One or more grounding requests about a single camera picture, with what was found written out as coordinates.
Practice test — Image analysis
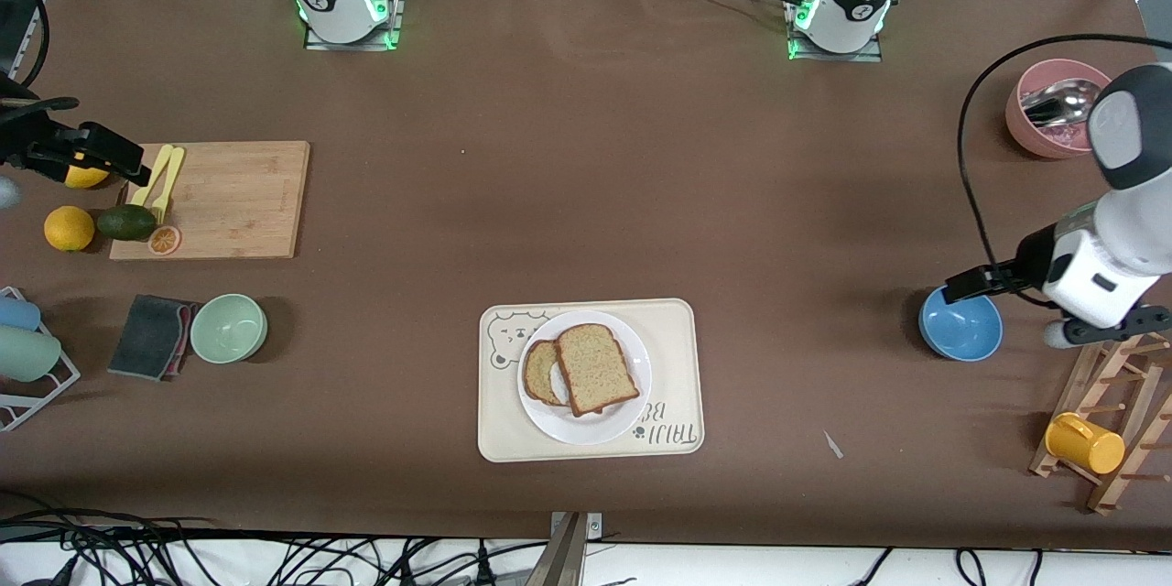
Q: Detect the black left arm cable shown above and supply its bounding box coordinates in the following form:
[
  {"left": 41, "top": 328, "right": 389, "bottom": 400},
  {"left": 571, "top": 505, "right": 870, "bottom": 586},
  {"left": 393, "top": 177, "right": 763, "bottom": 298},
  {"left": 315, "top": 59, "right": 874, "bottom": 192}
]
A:
[{"left": 957, "top": 33, "right": 1172, "bottom": 274}]

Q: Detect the plain bread slice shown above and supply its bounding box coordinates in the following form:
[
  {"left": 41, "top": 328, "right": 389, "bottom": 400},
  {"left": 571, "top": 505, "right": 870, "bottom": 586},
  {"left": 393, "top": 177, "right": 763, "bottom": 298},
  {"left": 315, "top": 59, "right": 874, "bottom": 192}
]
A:
[{"left": 555, "top": 323, "right": 641, "bottom": 418}]

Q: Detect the yellow mug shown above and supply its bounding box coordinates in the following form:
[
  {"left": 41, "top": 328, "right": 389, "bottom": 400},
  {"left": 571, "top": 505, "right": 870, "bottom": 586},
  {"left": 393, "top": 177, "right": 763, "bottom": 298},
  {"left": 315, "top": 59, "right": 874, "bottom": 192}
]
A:
[{"left": 1045, "top": 412, "right": 1126, "bottom": 475}]

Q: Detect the yellow plastic fork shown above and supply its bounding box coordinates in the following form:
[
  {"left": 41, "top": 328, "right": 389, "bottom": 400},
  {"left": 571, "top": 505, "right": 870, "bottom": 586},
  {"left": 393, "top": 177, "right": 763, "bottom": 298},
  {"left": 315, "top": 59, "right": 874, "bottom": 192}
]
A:
[{"left": 151, "top": 146, "right": 186, "bottom": 226}]

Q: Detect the cream tray with bear print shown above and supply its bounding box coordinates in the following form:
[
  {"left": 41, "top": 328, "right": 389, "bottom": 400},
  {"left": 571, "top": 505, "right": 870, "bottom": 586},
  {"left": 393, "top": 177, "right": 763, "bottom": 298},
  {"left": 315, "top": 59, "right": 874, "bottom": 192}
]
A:
[{"left": 477, "top": 298, "right": 706, "bottom": 463}]

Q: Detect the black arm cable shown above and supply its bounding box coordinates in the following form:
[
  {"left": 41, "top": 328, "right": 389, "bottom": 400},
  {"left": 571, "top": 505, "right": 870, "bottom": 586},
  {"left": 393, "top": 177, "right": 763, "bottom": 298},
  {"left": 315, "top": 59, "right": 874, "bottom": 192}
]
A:
[
  {"left": 18, "top": 0, "right": 52, "bottom": 91},
  {"left": 957, "top": 33, "right": 1172, "bottom": 274}
]

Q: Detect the dark grey folded cloth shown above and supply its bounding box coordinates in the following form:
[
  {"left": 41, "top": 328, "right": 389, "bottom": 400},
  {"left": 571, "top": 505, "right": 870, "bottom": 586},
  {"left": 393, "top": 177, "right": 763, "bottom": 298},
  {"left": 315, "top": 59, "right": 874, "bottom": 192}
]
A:
[{"left": 107, "top": 295, "right": 189, "bottom": 382}]

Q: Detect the green avocado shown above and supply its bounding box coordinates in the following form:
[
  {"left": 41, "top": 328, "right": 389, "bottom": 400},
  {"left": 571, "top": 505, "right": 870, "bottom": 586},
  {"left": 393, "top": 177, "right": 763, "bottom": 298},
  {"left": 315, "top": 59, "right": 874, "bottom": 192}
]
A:
[{"left": 96, "top": 204, "right": 158, "bottom": 243}]

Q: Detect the wooden cutting board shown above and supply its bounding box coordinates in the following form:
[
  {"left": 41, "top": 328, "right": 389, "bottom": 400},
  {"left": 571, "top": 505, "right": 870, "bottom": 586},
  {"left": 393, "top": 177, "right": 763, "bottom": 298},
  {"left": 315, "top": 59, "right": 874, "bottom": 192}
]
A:
[{"left": 109, "top": 141, "right": 310, "bottom": 261}]

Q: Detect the white wire rack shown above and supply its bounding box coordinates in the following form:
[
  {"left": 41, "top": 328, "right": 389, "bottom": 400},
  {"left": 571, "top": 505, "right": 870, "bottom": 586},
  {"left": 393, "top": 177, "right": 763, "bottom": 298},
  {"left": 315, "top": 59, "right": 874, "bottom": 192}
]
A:
[{"left": 0, "top": 287, "right": 81, "bottom": 433}]

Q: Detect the metal spoon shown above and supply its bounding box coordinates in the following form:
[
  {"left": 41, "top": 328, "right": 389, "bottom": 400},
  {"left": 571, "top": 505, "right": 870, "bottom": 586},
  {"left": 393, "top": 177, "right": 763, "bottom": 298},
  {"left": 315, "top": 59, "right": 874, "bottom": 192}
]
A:
[{"left": 1019, "top": 79, "right": 1103, "bottom": 128}]

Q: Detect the pale green bowl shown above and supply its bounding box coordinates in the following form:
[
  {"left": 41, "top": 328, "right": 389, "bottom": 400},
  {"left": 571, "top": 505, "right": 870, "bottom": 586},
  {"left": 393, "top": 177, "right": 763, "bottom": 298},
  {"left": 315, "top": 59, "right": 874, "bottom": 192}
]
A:
[{"left": 190, "top": 294, "right": 269, "bottom": 364}]

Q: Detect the blue bowl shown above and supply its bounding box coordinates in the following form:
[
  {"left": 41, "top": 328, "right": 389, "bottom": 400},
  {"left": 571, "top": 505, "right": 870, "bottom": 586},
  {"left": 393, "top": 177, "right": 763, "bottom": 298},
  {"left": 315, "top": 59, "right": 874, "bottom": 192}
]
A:
[{"left": 918, "top": 284, "right": 1004, "bottom": 363}]

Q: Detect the white round plate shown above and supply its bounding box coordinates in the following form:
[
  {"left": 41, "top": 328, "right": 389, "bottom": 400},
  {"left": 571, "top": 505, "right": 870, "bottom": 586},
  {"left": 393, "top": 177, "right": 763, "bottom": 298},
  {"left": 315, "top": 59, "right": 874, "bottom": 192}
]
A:
[{"left": 517, "top": 309, "right": 653, "bottom": 446}]

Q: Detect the pale green cup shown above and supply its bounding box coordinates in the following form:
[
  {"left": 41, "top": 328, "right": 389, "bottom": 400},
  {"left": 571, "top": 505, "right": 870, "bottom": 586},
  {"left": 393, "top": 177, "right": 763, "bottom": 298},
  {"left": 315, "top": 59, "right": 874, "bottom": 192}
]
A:
[{"left": 0, "top": 326, "right": 62, "bottom": 383}]

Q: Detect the blue cup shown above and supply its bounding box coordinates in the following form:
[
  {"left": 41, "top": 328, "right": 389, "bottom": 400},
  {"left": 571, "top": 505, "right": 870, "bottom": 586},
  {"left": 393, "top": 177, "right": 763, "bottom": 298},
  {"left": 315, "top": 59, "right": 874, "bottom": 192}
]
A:
[{"left": 0, "top": 295, "right": 42, "bottom": 332}]

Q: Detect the pink bowl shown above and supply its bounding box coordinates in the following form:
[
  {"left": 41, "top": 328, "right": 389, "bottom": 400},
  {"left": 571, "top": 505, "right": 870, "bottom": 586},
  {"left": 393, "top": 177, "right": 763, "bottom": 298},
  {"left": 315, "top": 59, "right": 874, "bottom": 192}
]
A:
[{"left": 1004, "top": 59, "right": 1113, "bottom": 159}]

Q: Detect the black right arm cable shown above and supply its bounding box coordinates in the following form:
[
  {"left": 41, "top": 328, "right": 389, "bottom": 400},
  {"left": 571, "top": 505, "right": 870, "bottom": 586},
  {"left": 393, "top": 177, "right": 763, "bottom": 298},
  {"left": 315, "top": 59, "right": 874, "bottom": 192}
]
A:
[{"left": 18, "top": 0, "right": 52, "bottom": 91}]

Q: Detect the black floor cable tangle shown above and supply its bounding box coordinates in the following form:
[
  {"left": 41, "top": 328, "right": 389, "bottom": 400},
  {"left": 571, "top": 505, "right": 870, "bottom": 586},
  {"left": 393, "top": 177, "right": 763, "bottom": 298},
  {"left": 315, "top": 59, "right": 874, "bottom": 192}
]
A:
[{"left": 0, "top": 490, "right": 550, "bottom": 586}]

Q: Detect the wooden mug rack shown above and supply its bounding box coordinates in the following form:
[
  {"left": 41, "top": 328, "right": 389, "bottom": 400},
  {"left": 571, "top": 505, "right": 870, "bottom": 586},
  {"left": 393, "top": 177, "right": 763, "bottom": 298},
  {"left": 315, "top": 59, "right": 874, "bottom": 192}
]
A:
[{"left": 1028, "top": 330, "right": 1172, "bottom": 515}]

